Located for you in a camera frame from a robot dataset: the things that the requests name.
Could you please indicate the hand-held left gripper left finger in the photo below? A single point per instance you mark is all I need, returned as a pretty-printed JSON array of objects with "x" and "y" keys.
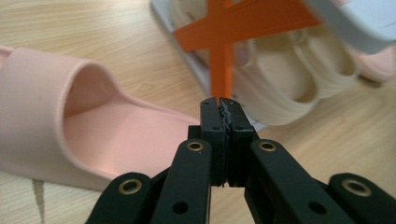
[{"x": 214, "y": 130}]

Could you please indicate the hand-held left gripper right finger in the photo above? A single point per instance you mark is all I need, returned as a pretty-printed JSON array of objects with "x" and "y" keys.
[{"x": 239, "y": 137}]

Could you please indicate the cream slipper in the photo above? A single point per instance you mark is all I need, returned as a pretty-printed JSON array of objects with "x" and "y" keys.
[
  {"x": 274, "y": 93},
  {"x": 336, "y": 68}
]

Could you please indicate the white shoe rack orange braces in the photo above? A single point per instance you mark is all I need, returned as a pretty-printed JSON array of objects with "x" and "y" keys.
[{"x": 221, "y": 62}]

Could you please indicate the pink slipper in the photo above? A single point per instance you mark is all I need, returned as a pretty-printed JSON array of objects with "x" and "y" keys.
[
  {"x": 379, "y": 65},
  {"x": 37, "y": 109}
]

